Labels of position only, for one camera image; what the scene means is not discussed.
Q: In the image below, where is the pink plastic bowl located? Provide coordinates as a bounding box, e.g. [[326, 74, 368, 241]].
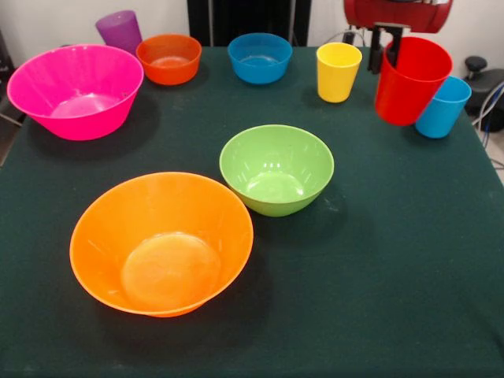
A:
[[6, 44, 145, 142]]

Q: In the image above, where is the orange plastic bowl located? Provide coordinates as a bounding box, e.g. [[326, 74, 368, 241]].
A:
[[135, 33, 202, 86]]

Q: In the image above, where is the blue plastic cup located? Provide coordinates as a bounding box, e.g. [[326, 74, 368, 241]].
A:
[[415, 76, 473, 139]]

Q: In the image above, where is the blue plastic bowl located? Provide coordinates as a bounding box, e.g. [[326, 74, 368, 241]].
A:
[[227, 32, 293, 85]]

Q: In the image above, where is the grey cable bundle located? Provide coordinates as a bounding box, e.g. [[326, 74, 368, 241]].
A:
[[472, 82, 504, 150]]

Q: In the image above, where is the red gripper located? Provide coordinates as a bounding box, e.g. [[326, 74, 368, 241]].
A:
[[343, 0, 454, 76]]

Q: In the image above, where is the dark green tablecloth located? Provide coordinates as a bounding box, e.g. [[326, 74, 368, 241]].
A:
[[0, 44, 504, 378]]

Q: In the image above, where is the yellow plastic bowl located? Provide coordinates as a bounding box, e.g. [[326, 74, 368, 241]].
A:
[[69, 171, 254, 318]]

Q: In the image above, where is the red plastic cup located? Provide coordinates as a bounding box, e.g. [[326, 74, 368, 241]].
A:
[[374, 36, 454, 127]]

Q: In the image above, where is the green plastic bowl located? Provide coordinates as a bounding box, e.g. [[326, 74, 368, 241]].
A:
[[219, 124, 335, 218]]

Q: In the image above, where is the purple plastic cup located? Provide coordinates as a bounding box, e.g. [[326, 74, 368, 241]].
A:
[[94, 9, 143, 56]]

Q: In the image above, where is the yellow plastic cup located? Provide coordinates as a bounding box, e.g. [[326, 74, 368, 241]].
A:
[[316, 42, 363, 104]]

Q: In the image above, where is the black wall cable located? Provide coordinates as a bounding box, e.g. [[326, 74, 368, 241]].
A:
[[324, 23, 373, 47]]

